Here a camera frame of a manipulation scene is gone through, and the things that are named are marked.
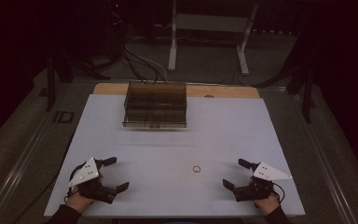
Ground white table mat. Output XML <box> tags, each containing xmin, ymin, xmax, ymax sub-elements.
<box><xmin>43</xmin><ymin>93</ymin><xmax>306</xmax><ymax>218</ymax></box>

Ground dark transparent plastic box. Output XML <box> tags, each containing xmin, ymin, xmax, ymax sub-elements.
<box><xmin>122</xmin><ymin>81</ymin><xmax>188</xmax><ymax>129</ymax></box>

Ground small black floor frame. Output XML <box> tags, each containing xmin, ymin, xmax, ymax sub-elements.
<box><xmin>53</xmin><ymin>110</ymin><xmax>75</xmax><ymax>124</ymax></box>

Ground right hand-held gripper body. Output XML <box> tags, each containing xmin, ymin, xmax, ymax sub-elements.
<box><xmin>233</xmin><ymin>161</ymin><xmax>294</xmax><ymax>203</ymax></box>

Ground black metal stand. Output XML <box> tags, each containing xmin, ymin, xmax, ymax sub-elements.
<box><xmin>45</xmin><ymin>57</ymin><xmax>111</xmax><ymax>113</ymax></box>
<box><xmin>251</xmin><ymin>62</ymin><xmax>318</xmax><ymax>124</ymax></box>

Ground black floor cables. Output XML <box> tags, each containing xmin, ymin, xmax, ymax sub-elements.
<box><xmin>120</xmin><ymin>43</ymin><xmax>160</xmax><ymax>84</ymax></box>

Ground person's right hand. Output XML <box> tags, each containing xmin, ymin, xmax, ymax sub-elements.
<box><xmin>253</xmin><ymin>192</ymin><xmax>282</xmax><ymax>217</ymax></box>

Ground hand-held gripper cable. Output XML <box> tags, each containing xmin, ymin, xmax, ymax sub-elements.
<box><xmin>271</xmin><ymin>182</ymin><xmax>286</xmax><ymax>202</ymax></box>
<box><xmin>63</xmin><ymin>161</ymin><xmax>88</xmax><ymax>203</ymax></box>

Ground white floor cable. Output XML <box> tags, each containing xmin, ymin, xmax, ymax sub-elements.
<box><xmin>138</xmin><ymin>55</ymin><xmax>168</xmax><ymax>82</ymax></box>

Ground person's left hand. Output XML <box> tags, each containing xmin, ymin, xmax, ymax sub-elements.
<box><xmin>64</xmin><ymin>186</ymin><xmax>97</xmax><ymax>215</ymax></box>

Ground right hand-held gripper cable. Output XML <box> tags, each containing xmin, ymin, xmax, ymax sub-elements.
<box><xmin>271</xmin><ymin>182</ymin><xmax>286</xmax><ymax>202</ymax></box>

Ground white metal stand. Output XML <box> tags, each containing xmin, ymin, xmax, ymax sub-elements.
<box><xmin>167</xmin><ymin>0</ymin><xmax>259</xmax><ymax>77</ymax></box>

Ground left hand-held gripper cable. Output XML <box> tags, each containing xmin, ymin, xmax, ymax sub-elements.
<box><xmin>63</xmin><ymin>161</ymin><xmax>88</xmax><ymax>203</ymax></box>

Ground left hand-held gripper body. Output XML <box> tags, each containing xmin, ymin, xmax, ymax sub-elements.
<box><xmin>67</xmin><ymin>157</ymin><xmax>118</xmax><ymax>205</ymax></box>

